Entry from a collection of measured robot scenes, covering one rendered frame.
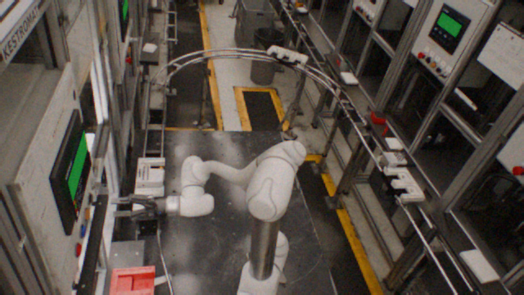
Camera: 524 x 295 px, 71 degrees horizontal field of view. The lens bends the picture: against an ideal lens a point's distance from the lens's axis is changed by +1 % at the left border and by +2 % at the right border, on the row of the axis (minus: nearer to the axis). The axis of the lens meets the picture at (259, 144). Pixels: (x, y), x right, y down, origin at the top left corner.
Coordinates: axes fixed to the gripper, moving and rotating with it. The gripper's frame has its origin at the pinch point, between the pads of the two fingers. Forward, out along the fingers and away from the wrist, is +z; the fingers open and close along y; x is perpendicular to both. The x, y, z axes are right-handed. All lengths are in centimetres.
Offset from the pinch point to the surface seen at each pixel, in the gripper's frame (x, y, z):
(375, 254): -28, -101, -179
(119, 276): 29.8, -5.5, -3.1
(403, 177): -28, -13, -163
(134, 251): 16.4, -9.8, -7.5
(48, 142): 47, 78, 2
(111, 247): 13.3, -9.8, 2.0
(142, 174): -24.4, -4.6, -8.3
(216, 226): -12, -33, -47
